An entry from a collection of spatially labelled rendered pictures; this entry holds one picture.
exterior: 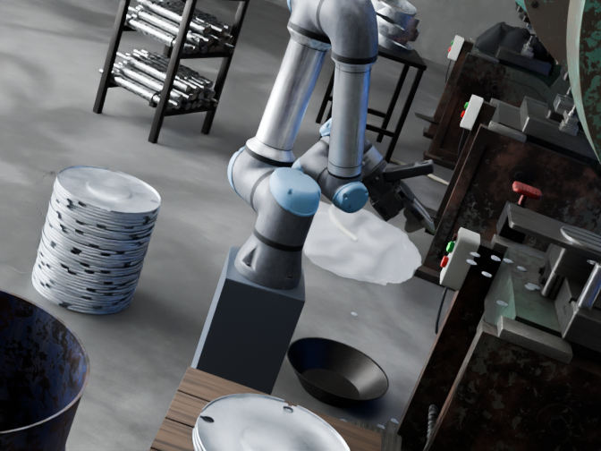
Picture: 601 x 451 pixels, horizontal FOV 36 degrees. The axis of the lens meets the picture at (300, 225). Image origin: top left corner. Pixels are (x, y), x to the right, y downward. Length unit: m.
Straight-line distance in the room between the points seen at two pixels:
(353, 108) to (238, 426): 0.70
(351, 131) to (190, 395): 0.65
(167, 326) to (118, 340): 0.19
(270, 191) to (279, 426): 0.53
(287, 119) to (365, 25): 0.29
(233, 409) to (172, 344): 0.89
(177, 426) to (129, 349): 0.87
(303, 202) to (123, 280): 0.81
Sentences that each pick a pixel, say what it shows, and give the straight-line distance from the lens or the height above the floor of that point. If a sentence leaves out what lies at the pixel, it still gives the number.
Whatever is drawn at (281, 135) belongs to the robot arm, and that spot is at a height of 0.74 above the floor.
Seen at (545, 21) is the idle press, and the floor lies 1.06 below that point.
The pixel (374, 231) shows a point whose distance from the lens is 3.37.
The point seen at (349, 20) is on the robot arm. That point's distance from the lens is 1.91.
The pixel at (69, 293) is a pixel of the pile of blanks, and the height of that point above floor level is 0.05.
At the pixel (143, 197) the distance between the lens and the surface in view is 2.64.
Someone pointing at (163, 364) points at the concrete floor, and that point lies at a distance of 2.50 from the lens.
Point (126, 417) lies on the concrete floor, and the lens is 2.28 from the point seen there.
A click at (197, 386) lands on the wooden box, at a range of 1.80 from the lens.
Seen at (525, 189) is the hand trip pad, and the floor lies 0.76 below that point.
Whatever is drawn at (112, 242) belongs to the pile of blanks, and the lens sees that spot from 2.53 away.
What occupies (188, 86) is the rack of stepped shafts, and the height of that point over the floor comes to 0.27.
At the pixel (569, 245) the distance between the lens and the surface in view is 1.94.
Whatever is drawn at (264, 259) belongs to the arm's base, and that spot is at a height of 0.51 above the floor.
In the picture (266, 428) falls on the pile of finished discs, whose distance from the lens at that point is 1.71.
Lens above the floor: 1.31
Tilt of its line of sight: 21 degrees down
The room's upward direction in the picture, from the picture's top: 20 degrees clockwise
